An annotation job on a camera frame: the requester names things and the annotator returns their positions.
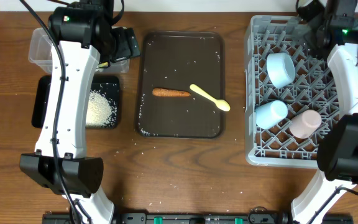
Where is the yellow snack wrapper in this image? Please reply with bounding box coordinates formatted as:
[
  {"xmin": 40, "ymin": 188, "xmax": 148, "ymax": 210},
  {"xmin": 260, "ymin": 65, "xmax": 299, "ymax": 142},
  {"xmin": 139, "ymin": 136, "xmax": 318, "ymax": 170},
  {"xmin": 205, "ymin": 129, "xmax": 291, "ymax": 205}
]
[{"xmin": 98, "ymin": 62, "xmax": 109, "ymax": 68}]

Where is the black waste tray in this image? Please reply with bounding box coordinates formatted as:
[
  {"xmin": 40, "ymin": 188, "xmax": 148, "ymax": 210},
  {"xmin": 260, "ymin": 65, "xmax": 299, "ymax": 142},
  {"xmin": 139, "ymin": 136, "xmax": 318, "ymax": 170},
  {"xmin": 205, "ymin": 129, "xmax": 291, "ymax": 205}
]
[{"xmin": 32, "ymin": 75, "xmax": 121, "ymax": 129}]

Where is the light blue small bowl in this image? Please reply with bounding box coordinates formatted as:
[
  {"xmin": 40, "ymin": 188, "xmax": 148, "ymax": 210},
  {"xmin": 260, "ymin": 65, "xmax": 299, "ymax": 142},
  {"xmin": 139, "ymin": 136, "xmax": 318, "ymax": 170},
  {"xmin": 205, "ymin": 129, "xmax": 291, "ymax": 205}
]
[{"xmin": 266, "ymin": 53, "xmax": 295, "ymax": 88}]

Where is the dark brown serving tray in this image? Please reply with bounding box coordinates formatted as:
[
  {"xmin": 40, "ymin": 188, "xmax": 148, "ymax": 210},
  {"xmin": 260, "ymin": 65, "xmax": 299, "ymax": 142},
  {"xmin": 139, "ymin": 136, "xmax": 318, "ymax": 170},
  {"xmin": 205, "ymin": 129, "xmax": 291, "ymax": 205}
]
[{"xmin": 135, "ymin": 31, "xmax": 225, "ymax": 139}]

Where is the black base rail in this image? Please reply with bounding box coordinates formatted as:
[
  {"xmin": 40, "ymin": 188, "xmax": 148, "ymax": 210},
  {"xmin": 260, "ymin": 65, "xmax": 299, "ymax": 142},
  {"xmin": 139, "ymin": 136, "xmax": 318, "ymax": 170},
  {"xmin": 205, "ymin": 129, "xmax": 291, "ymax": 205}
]
[{"xmin": 42, "ymin": 207, "xmax": 354, "ymax": 224}]

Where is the orange carrot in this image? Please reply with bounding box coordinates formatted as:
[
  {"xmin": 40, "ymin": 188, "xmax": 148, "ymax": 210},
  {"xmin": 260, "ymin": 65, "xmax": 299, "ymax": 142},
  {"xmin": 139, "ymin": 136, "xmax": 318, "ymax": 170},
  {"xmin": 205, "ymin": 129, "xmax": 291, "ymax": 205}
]
[{"xmin": 152, "ymin": 88, "xmax": 191, "ymax": 97}]

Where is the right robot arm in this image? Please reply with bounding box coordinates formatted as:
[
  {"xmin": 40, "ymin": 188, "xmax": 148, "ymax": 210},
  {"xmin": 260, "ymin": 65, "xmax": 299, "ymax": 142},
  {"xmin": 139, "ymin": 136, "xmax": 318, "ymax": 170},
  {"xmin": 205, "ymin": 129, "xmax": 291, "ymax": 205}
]
[{"xmin": 288, "ymin": 0, "xmax": 358, "ymax": 223}]

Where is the grey dishwasher rack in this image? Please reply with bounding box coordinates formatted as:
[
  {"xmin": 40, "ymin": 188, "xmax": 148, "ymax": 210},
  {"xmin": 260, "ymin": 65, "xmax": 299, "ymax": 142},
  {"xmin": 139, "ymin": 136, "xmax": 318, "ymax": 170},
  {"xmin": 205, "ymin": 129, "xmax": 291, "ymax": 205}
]
[{"xmin": 244, "ymin": 15, "xmax": 358, "ymax": 169}]

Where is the pile of white rice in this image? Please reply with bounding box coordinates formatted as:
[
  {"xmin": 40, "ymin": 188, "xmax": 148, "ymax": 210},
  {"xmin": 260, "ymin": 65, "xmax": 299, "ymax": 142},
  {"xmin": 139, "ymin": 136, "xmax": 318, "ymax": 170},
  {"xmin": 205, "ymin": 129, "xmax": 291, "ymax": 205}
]
[{"xmin": 86, "ymin": 90, "xmax": 117, "ymax": 128}]

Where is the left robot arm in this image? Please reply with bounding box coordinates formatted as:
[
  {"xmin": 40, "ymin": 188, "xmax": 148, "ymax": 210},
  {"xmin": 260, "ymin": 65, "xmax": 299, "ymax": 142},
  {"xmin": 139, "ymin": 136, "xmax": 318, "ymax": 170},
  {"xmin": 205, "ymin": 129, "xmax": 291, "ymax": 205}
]
[{"xmin": 19, "ymin": 0, "xmax": 140, "ymax": 223}]

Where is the yellow plastic spoon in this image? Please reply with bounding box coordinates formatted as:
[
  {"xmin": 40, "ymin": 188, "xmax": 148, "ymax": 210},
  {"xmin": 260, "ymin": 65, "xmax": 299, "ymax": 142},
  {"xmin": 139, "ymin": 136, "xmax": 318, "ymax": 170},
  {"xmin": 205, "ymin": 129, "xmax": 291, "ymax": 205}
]
[{"xmin": 190, "ymin": 84, "xmax": 231, "ymax": 112}]

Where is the pink plastic cup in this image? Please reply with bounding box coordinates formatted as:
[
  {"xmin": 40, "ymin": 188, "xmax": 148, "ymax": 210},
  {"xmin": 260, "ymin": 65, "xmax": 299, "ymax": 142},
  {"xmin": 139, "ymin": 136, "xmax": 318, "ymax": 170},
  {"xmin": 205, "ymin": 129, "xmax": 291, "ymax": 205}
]
[{"xmin": 289, "ymin": 110, "xmax": 322, "ymax": 139}]

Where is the light blue plastic cup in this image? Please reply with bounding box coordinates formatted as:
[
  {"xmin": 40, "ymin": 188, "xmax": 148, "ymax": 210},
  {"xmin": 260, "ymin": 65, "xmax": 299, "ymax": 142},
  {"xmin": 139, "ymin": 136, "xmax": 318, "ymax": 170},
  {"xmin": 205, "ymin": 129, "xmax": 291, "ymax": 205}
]
[{"xmin": 255, "ymin": 100, "xmax": 288, "ymax": 129}]

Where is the clear plastic container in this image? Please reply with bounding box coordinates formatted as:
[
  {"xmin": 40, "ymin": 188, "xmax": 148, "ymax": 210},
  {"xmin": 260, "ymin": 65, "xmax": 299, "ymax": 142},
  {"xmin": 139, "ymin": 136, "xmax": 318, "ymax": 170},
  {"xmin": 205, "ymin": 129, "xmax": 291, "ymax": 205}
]
[{"xmin": 28, "ymin": 28, "xmax": 130, "ymax": 74}]

